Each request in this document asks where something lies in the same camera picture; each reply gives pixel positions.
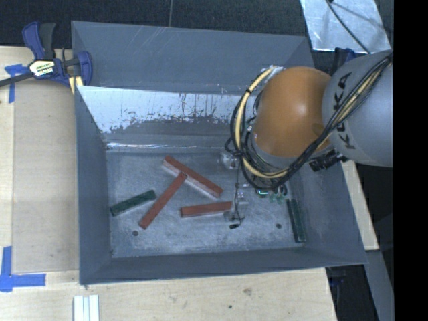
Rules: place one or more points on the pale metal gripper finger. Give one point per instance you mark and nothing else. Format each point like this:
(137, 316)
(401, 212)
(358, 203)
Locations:
(228, 160)
(238, 203)

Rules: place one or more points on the red-brown flat block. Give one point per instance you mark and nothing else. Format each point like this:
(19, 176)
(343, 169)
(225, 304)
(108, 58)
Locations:
(197, 179)
(205, 210)
(162, 202)

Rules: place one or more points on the grey metal bin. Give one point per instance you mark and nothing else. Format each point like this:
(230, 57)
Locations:
(200, 239)

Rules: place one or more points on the dark green flat block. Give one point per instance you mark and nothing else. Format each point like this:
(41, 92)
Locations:
(133, 202)
(297, 222)

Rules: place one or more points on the pale wood board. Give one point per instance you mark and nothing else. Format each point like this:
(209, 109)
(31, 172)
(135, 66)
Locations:
(43, 179)

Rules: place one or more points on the black cylinder on white bracket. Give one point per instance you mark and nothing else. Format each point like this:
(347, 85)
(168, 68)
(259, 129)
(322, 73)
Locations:
(325, 162)

